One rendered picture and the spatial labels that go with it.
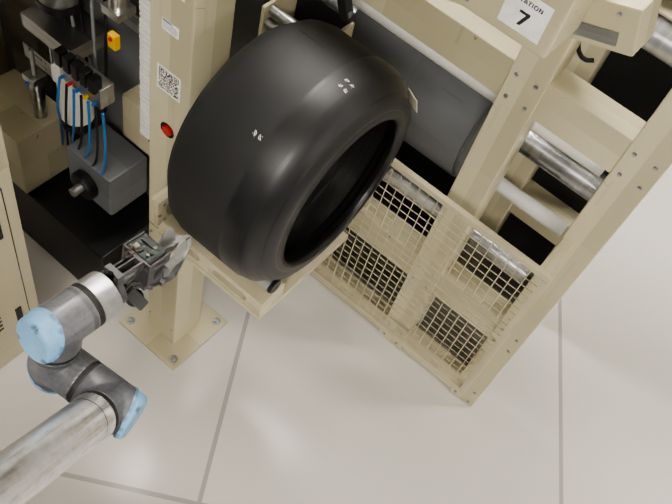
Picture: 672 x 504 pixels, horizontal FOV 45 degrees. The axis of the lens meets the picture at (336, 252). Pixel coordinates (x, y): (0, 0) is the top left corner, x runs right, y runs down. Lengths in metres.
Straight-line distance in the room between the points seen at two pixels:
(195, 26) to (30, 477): 0.94
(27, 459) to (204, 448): 1.48
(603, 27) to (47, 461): 1.23
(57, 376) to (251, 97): 0.63
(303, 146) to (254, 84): 0.16
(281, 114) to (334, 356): 1.50
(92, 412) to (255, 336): 1.55
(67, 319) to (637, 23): 1.14
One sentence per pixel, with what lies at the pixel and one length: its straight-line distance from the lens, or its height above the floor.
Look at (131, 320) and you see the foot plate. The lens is 2.91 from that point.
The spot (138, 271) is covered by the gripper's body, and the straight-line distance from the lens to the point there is 1.51.
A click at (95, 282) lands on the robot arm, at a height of 1.32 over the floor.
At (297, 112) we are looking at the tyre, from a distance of 1.58.
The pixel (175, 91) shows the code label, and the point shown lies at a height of 1.21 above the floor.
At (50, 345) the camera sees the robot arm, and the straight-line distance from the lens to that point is 1.42.
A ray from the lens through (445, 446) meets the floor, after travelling 2.90.
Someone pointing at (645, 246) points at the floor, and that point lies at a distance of 3.76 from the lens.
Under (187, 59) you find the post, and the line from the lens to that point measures 1.81.
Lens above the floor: 2.57
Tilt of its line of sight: 54 degrees down
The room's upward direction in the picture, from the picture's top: 19 degrees clockwise
